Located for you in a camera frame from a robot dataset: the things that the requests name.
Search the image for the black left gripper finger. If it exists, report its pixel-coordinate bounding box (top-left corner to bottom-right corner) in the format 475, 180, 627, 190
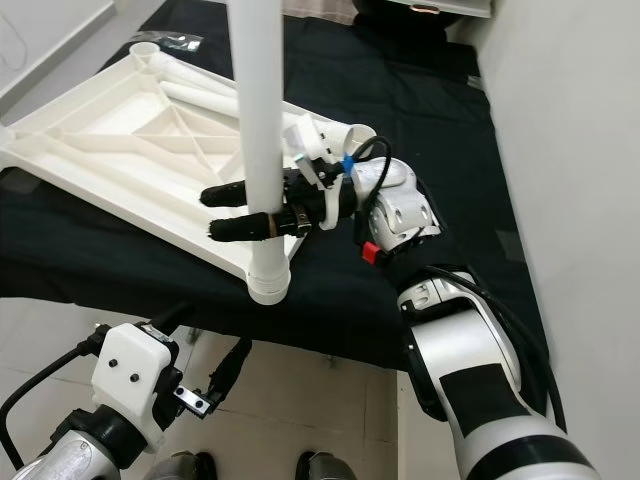
210, 338, 253, 401

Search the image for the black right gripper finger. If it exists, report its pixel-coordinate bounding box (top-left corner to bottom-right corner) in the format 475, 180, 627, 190
200, 180, 256, 208
208, 212, 276, 241

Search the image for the grey robot left foot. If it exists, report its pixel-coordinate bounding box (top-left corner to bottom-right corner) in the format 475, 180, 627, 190
143, 450, 216, 480

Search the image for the grey robot foot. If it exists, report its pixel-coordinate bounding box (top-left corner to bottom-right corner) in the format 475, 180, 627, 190
295, 452, 353, 480
143, 450, 216, 480

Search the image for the black tablecloth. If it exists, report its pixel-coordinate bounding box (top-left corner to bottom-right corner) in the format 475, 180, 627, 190
0, 0, 556, 376

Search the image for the grey robot right foot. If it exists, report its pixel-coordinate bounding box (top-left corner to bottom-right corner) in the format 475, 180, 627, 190
295, 452, 353, 480

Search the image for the clear tape strip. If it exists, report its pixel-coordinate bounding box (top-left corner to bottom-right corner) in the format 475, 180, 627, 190
140, 33, 204, 51

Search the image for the beige textured cloth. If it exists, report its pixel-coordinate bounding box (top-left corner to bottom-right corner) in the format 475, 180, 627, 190
280, 0, 361, 21

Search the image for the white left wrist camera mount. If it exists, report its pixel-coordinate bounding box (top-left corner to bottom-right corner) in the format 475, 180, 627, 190
90, 325, 173, 441

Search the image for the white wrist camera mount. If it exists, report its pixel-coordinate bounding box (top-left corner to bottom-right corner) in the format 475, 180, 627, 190
295, 113, 346, 226
90, 325, 173, 441

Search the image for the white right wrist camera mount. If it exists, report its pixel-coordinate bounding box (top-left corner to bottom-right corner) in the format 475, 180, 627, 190
295, 113, 346, 226

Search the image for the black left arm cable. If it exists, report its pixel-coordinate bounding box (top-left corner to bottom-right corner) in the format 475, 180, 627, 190
0, 335, 111, 471

